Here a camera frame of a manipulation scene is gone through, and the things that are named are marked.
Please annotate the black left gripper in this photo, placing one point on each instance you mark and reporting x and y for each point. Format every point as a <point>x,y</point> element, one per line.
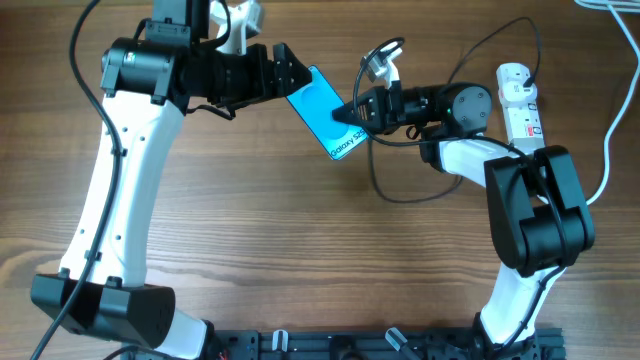
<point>275,75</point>

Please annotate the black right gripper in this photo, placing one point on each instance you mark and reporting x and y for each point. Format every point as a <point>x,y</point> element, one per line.
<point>379,107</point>

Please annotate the blue screen Galaxy smartphone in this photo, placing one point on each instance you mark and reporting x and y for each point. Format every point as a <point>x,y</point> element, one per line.
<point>314,104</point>

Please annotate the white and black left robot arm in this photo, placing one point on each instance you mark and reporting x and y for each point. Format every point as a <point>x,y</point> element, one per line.
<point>100,289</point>

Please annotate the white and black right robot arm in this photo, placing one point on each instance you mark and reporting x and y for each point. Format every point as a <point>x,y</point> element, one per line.
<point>539,219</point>

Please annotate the white USB charger plug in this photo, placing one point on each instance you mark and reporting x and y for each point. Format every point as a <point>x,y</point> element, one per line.
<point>514,94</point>

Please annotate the white power strip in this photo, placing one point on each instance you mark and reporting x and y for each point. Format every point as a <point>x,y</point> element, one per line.
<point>523,126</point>

